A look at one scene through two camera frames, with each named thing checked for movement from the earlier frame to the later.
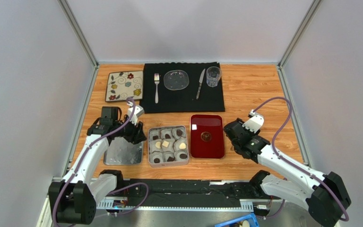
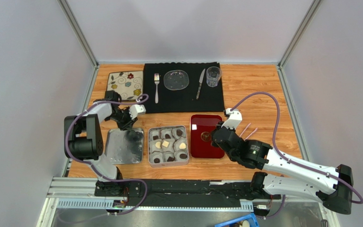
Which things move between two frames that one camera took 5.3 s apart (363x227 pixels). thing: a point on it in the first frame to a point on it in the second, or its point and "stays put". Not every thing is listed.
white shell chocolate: [182, 145] stays put
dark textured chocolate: [179, 132] stays put
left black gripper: [136, 135] to [128, 125]
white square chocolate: [165, 144] stays put
